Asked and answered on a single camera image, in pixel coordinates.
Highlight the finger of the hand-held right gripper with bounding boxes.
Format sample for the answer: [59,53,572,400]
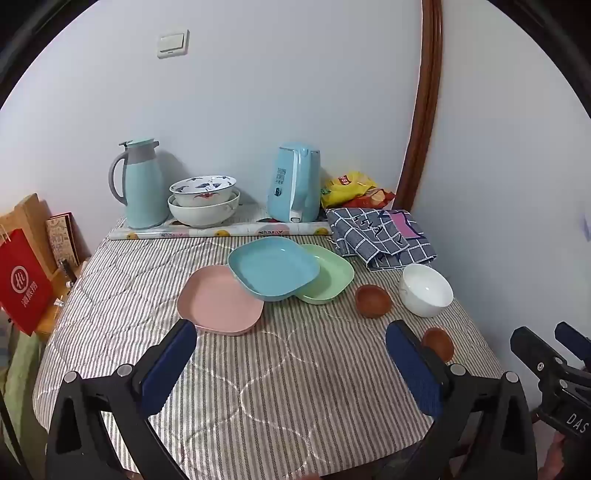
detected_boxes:
[510,326,570,376]
[554,321,591,367]

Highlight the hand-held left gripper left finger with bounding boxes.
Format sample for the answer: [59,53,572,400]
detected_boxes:
[45,318,198,480]

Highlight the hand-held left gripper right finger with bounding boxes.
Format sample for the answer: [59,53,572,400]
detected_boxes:
[385,319,539,480]

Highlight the small brown bowl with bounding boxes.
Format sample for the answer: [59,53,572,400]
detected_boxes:
[355,284,392,319]
[421,327,455,365]

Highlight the pink square plate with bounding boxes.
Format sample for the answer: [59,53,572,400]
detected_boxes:
[177,265,265,335]

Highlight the white ceramic bowl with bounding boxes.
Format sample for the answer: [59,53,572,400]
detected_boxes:
[399,263,454,318]

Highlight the green square plate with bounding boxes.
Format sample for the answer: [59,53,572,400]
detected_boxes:
[295,244,355,305]

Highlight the blue square plate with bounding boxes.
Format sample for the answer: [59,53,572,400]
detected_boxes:
[228,236,320,303]

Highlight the person's right hand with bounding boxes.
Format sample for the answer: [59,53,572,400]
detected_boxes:
[540,431,572,480]

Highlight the striped quilted tablecloth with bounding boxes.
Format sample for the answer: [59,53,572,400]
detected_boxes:
[32,217,506,480]

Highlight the wooden side stool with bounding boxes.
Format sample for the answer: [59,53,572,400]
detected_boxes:
[36,263,85,342]

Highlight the rolled patterned table mat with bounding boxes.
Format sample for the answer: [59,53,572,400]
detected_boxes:
[108,203,333,241]

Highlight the grey checked cloth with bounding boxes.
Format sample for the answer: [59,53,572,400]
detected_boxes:
[325,207,437,273]

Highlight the large white patterned bowl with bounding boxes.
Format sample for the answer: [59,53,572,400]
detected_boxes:
[167,188,241,228]

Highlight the green cloth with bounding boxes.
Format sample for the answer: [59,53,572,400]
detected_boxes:
[0,318,47,480]

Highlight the brown patterned box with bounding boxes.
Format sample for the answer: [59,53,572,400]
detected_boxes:
[45,212,90,278]

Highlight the red paper bag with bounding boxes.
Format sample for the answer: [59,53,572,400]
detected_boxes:
[0,228,55,337]

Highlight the blue patterned white bowl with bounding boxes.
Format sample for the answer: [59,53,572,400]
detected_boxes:
[169,175,238,208]

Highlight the red snack bag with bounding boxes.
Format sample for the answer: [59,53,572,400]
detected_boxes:
[344,187,397,210]

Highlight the light blue thermos jug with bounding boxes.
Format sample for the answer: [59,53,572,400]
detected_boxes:
[108,137,171,230]

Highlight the yellow snack bag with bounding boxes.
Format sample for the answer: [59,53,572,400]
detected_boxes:
[321,171,379,208]

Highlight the light blue electric kettle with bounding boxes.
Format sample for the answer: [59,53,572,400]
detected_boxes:
[267,143,322,224]

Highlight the brown wooden door frame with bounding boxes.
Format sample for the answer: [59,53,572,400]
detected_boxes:
[396,0,444,213]

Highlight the white light switch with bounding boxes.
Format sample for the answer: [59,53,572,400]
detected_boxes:
[157,29,190,59]

